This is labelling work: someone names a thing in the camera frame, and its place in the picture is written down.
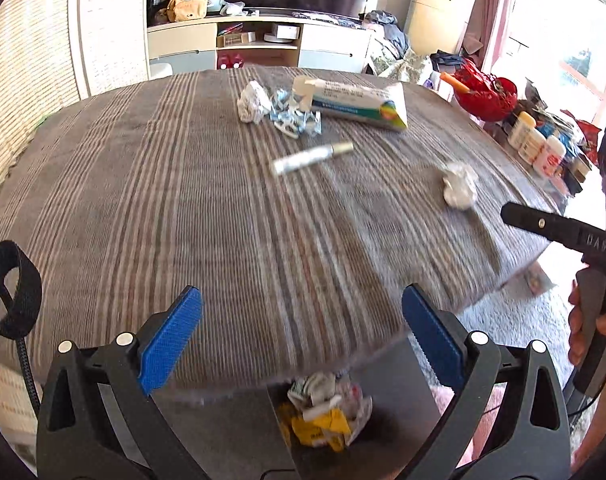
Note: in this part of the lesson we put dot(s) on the small printed packet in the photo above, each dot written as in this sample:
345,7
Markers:
538,277

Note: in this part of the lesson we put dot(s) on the white round device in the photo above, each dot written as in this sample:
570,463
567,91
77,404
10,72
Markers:
282,34

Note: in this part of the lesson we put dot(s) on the grey plaid tablecloth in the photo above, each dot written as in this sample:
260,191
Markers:
183,235

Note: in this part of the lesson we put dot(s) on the red snack bag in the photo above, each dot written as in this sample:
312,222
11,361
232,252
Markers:
589,135

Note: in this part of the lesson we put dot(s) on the yellow bag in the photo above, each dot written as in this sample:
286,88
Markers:
315,430

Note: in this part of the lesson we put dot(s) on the white tissue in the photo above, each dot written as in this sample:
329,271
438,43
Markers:
459,186

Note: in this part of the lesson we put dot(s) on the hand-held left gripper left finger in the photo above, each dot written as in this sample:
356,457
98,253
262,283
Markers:
170,340

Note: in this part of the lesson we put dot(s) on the blue packet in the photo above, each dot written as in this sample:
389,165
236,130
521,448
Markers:
565,140

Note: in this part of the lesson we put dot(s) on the bamboo screen panel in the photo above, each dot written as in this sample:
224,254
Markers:
28,75
113,25

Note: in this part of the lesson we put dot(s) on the white pen tube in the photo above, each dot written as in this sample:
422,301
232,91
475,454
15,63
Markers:
310,158

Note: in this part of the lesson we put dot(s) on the person's right hand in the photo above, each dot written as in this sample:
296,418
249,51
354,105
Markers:
579,325

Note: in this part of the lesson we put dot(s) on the cardboard box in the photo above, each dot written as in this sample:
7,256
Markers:
235,39

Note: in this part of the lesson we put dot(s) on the orange stick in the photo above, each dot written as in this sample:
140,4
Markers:
455,81

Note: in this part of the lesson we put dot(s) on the black bin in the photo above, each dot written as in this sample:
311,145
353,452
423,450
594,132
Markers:
388,432

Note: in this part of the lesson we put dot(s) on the cream standing air conditioner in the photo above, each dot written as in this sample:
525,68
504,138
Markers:
440,5

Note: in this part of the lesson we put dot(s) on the white bottle yellow cap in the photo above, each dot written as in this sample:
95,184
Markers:
520,132

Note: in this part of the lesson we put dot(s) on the white toothpaste tube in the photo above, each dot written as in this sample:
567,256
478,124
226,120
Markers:
353,102

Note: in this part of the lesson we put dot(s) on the heap of grey clothes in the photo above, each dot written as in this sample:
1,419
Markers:
398,45

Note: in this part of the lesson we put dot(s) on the red plastic bowl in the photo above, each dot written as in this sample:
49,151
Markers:
485,95

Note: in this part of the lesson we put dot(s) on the pink white plastic wrapper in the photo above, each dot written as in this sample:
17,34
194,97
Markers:
355,402

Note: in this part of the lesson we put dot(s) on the pink curtain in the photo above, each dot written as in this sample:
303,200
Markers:
493,10

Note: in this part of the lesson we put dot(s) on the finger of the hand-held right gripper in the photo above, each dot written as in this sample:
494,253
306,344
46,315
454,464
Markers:
533,221

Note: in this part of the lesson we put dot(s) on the yellow plush backpack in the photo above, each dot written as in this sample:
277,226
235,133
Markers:
187,2

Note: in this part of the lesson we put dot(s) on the window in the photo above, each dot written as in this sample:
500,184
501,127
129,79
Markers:
568,25

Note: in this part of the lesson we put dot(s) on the blue white wrapper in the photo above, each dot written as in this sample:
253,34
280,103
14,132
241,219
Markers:
293,116

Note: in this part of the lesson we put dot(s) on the white paper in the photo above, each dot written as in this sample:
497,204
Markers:
253,102

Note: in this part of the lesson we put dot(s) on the white bottle pink label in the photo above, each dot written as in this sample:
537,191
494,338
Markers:
549,157

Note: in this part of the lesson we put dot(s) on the white stool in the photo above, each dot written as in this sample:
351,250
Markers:
160,71

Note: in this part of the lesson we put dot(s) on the red toy car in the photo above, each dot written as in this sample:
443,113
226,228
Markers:
230,60

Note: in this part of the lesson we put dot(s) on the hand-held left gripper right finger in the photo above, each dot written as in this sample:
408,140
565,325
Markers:
433,332

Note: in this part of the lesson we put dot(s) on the white television cabinet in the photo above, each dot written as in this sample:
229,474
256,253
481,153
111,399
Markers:
328,45

